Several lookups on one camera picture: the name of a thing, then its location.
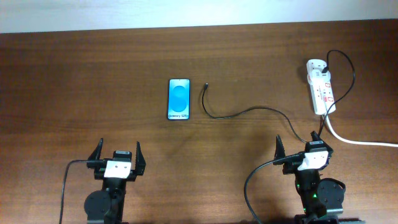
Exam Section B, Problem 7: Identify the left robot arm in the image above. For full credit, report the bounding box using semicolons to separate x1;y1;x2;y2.
84;139;146;224

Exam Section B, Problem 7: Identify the black USB charging cable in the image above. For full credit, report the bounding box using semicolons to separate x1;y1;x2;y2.
201;49;356;144

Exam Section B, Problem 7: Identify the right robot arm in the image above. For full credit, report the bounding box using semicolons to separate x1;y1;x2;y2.
273;131;346;223

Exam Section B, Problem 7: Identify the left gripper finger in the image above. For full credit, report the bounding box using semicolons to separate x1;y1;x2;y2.
86;138;103;169
134;141;146;175

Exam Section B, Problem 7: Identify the white power strip cord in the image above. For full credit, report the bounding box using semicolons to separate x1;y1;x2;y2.
323;113;398;148

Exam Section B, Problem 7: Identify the blue Samsung Galaxy smartphone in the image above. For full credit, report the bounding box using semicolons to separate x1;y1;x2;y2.
167;78;190;120

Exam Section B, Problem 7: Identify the white USB charger plug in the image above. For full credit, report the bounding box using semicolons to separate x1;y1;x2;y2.
307;69;331;85

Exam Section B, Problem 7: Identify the white power strip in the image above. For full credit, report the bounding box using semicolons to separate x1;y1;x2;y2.
306;59;336;115

